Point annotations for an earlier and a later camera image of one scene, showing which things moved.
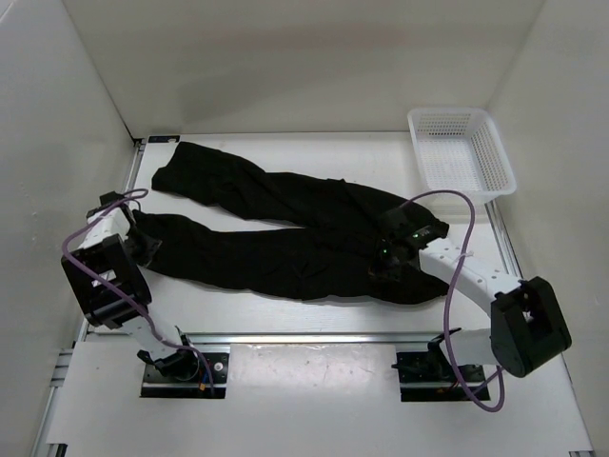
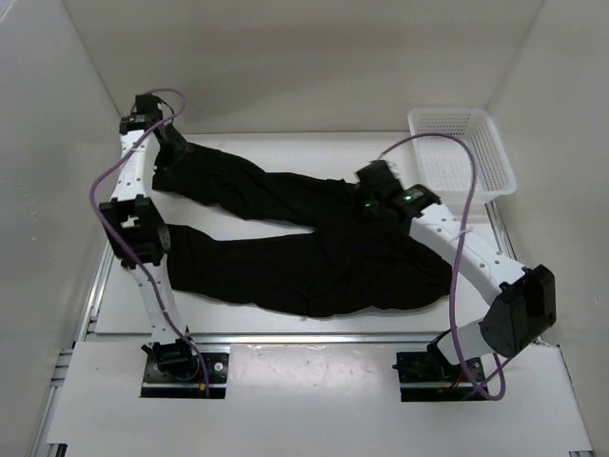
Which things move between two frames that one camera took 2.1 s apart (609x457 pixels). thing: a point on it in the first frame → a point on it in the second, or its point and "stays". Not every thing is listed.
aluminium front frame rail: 289,340 stays
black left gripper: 146,258 → 181,150
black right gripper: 377,269 → 371,226
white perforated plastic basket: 461,149 stays
